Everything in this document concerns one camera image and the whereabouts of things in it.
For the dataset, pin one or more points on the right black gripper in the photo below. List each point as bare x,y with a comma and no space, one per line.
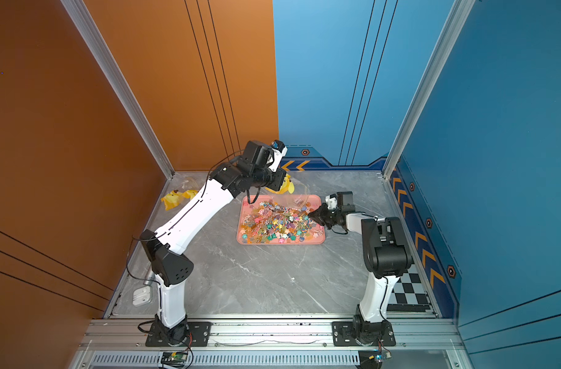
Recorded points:
320,215

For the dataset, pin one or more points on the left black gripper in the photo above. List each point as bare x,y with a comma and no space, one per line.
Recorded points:
279,175

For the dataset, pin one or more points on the clear ziploc bag with candies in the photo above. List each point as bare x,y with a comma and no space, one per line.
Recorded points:
172,200

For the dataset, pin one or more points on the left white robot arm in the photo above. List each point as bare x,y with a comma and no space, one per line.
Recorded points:
258,166

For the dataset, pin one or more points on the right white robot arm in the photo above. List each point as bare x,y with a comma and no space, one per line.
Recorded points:
386,258

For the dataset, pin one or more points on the pink plastic tray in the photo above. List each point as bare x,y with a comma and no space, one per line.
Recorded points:
280,219

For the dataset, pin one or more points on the black white checkerboard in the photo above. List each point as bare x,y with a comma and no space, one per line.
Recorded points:
409,295

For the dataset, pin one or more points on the right green circuit board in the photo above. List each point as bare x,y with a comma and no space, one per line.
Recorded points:
373,359

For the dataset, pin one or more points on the green circuit board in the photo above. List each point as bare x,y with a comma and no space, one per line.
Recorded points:
373,359
174,359

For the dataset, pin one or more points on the silver microphone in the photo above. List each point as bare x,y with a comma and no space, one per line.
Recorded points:
146,292

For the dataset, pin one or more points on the left green circuit board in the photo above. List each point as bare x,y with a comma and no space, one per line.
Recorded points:
174,359

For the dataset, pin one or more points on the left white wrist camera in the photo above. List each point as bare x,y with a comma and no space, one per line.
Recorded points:
279,151

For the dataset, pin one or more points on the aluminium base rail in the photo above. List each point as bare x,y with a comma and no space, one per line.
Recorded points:
271,341

